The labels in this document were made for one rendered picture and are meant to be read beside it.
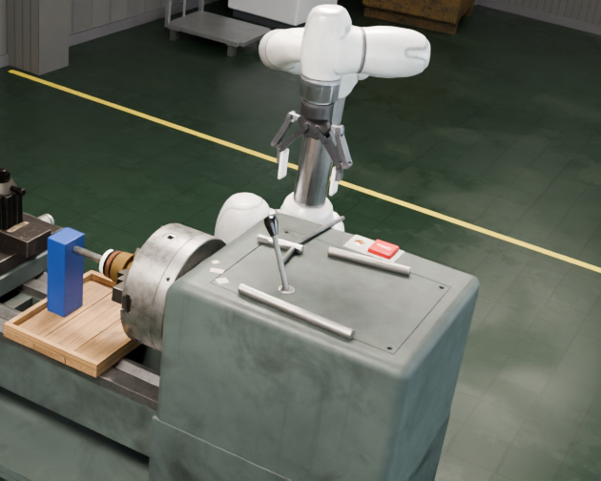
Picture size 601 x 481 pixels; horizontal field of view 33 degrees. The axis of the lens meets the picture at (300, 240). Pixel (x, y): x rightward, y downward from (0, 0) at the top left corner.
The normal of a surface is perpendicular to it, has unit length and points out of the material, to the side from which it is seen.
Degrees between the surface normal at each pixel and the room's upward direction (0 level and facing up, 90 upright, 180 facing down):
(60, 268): 90
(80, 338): 0
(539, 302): 0
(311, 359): 90
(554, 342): 0
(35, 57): 90
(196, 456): 90
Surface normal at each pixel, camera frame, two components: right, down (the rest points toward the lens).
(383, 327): 0.12, -0.88
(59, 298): -0.46, 0.36
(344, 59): 0.25, 0.51
